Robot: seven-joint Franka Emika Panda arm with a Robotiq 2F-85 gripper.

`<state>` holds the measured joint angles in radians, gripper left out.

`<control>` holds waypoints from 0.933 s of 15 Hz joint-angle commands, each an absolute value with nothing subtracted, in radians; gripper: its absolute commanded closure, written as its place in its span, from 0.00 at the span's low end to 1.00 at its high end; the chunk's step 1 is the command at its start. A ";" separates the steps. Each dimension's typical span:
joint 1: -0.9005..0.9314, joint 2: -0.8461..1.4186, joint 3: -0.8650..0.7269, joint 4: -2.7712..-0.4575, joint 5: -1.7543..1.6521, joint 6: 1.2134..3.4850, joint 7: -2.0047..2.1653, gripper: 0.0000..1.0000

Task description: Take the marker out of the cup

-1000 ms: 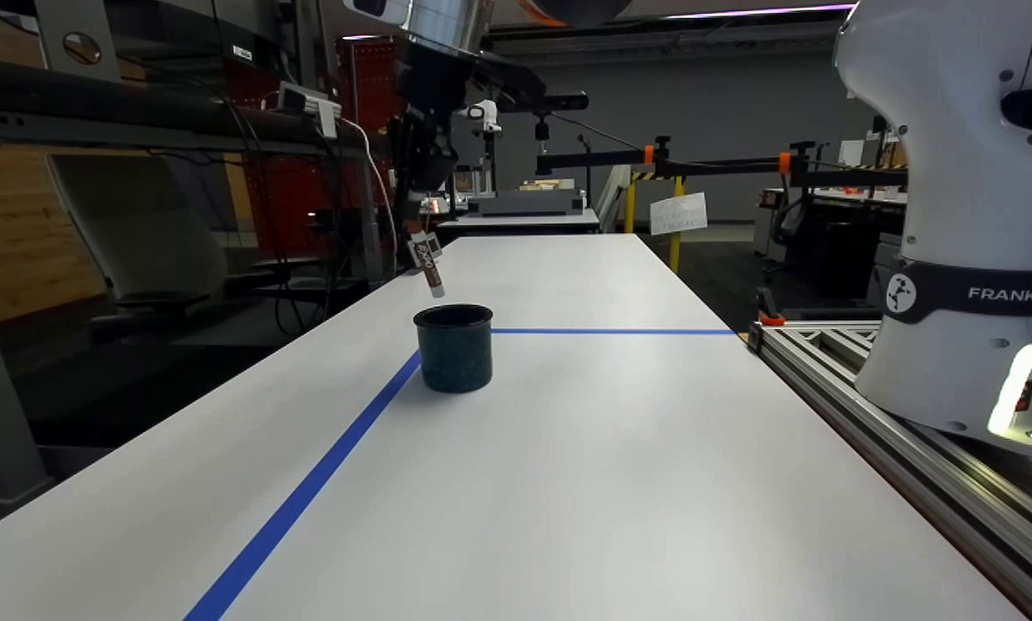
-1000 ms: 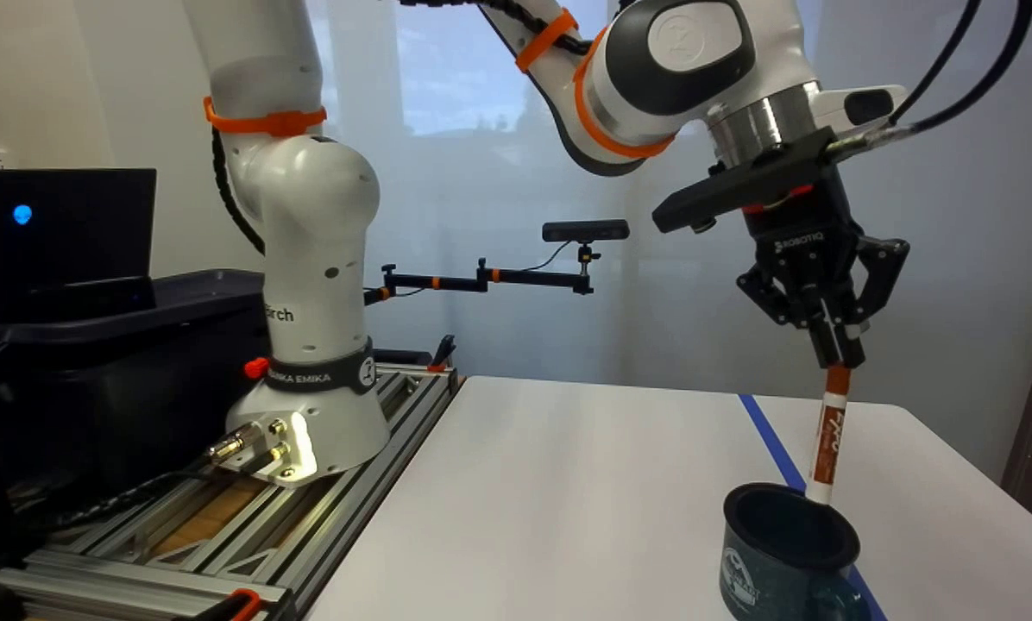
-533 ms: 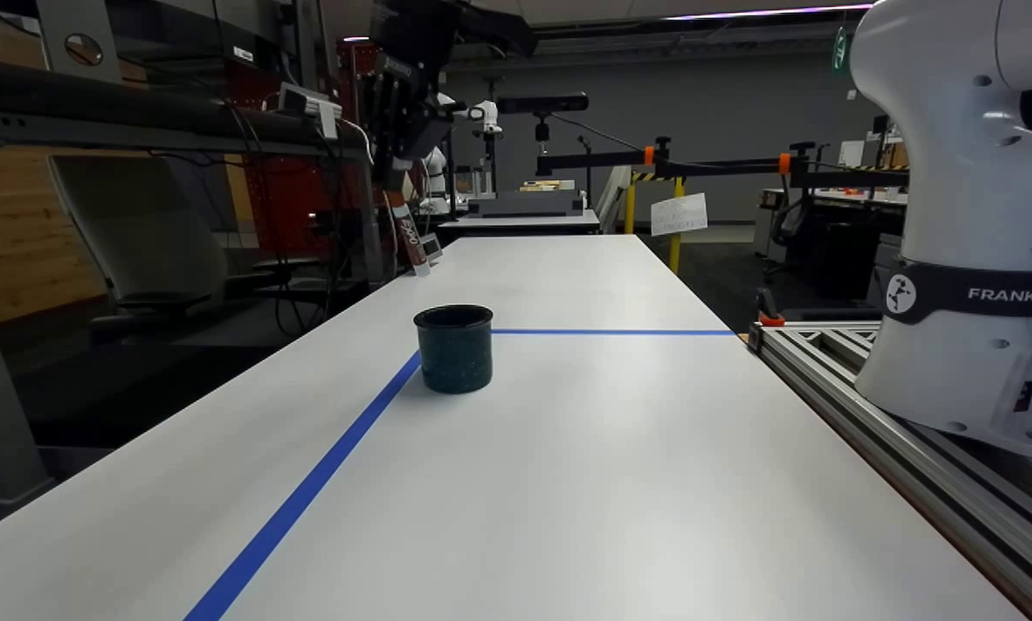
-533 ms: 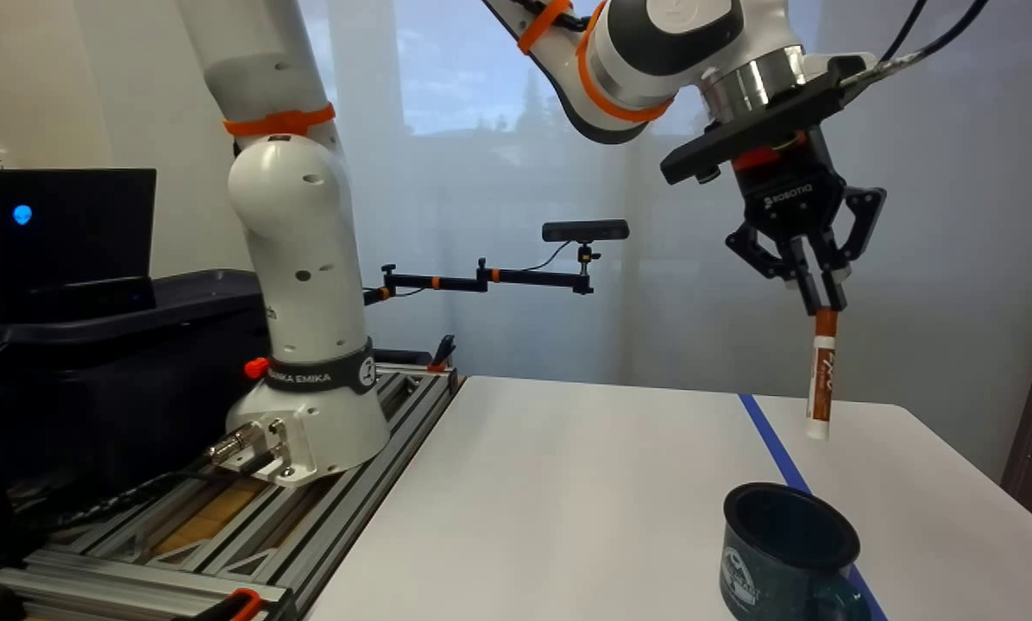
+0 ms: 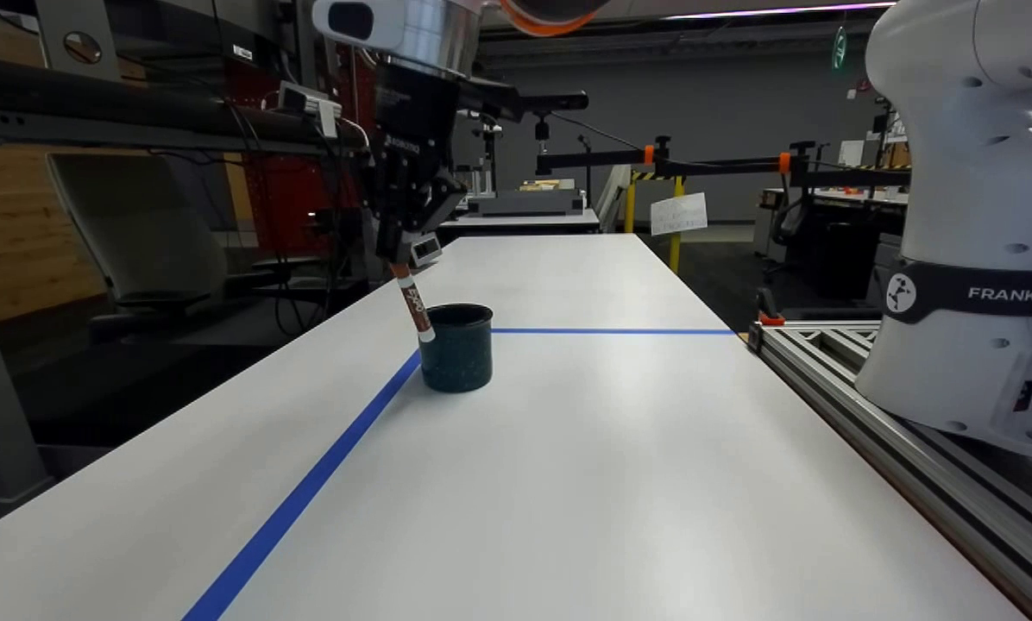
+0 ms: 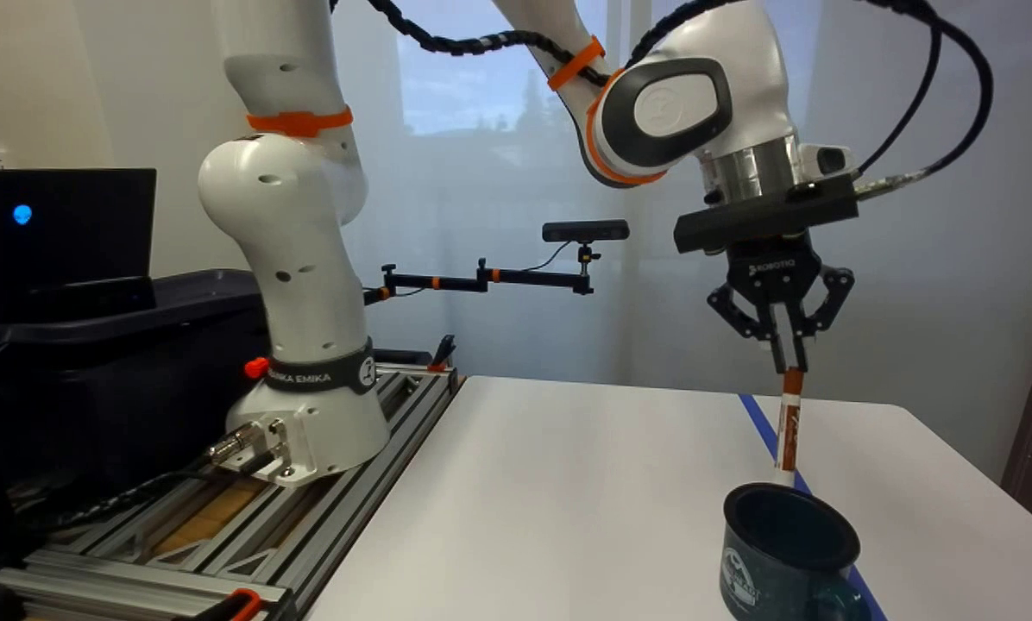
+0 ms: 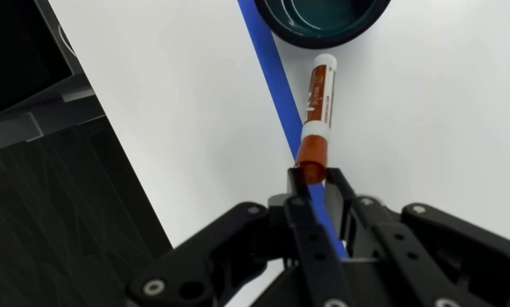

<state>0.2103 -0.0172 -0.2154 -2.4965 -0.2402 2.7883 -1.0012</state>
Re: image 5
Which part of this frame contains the brown white marker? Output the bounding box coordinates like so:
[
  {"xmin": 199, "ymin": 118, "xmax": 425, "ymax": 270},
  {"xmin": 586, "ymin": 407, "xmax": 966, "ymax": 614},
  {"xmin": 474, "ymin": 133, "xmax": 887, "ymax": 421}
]
[{"xmin": 392, "ymin": 259, "xmax": 439, "ymax": 350}]

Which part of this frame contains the grey panel with round sticker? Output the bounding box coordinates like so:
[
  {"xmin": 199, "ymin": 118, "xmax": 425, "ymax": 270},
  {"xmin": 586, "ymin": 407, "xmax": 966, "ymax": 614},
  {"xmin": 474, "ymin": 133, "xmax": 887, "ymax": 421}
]
[{"xmin": 31, "ymin": 0, "xmax": 122, "ymax": 82}]

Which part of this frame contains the long blue tape strip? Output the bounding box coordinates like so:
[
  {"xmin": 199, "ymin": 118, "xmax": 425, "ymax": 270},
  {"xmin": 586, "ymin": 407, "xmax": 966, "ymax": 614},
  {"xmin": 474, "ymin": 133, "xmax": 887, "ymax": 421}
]
[{"xmin": 179, "ymin": 350, "xmax": 425, "ymax": 621}]

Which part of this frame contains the wooden board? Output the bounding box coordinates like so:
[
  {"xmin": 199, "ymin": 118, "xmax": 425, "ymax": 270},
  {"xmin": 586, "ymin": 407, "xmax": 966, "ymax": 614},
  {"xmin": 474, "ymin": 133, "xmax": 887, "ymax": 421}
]
[{"xmin": 0, "ymin": 144, "xmax": 109, "ymax": 327}]

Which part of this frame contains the red tool cabinet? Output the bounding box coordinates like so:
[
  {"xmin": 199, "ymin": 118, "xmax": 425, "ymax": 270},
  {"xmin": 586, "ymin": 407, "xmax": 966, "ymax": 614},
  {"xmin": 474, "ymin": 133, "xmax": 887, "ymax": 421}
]
[{"xmin": 221, "ymin": 30, "xmax": 387, "ymax": 267}]

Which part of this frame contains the black background machine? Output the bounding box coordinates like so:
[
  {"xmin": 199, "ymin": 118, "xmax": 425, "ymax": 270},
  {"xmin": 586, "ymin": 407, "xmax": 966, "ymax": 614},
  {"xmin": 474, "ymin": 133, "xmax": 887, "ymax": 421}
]
[{"xmin": 766, "ymin": 182, "xmax": 911, "ymax": 316}]

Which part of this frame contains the dark teal cup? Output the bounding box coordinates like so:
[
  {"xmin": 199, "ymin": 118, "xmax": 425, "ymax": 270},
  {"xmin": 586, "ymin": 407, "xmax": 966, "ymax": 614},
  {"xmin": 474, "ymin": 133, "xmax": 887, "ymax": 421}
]
[{"xmin": 417, "ymin": 302, "xmax": 497, "ymax": 397}]

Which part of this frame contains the grey box enclosure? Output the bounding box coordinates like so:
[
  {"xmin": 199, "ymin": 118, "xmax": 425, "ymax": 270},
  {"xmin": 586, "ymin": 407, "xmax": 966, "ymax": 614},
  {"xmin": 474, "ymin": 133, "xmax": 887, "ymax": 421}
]
[{"xmin": 49, "ymin": 151, "xmax": 232, "ymax": 309}]

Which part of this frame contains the orange black clamp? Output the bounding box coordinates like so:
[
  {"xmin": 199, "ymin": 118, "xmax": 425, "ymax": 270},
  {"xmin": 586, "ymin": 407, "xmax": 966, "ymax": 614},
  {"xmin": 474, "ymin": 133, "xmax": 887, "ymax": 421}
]
[{"xmin": 752, "ymin": 288, "xmax": 789, "ymax": 332}]

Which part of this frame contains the yellow bollard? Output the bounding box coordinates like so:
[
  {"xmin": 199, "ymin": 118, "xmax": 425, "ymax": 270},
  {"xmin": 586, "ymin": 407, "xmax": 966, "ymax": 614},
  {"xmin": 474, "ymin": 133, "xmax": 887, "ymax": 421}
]
[
  {"xmin": 667, "ymin": 174, "xmax": 691, "ymax": 278},
  {"xmin": 620, "ymin": 177, "xmax": 640, "ymax": 240}
]

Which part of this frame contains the black shelf rack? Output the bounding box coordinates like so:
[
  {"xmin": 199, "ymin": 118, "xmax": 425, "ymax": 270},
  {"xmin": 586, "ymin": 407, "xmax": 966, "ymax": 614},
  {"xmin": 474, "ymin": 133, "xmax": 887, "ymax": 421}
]
[{"xmin": 0, "ymin": 49, "xmax": 369, "ymax": 159}]

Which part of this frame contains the aluminium profile base frame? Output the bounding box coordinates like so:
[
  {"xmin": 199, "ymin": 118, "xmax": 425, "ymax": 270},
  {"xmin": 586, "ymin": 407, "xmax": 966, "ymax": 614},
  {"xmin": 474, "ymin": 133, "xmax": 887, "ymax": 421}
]
[{"xmin": 742, "ymin": 318, "xmax": 1032, "ymax": 621}]

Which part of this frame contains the small device with display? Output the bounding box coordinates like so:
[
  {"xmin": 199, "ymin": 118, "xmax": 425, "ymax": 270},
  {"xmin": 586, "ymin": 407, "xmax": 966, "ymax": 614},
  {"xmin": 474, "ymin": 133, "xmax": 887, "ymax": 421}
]
[{"xmin": 407, "ymin": 232, "xmax": 445, "ymax": 274}]

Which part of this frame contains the white power adapter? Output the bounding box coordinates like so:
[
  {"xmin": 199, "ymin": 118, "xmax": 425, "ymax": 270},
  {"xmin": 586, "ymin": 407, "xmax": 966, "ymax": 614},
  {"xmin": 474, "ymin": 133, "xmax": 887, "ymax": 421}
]
[{"xmin": 273, "ymin": 81, "xmax": 346, "ymax": 144}]

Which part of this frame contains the white paper sign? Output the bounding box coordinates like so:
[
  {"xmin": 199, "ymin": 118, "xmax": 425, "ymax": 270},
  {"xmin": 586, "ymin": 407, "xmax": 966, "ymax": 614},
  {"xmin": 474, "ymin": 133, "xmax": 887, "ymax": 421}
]
[{"xmin": 650, "ymin": 191, "xmax": 712, "ymax": 243}]

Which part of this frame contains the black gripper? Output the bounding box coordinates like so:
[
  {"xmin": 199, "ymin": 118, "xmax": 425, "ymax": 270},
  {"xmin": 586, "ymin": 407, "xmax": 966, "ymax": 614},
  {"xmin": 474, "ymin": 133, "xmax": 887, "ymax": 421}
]
[{"xmin": 362, "ymin": 57, "xmax": 470, "ymax": 280}]

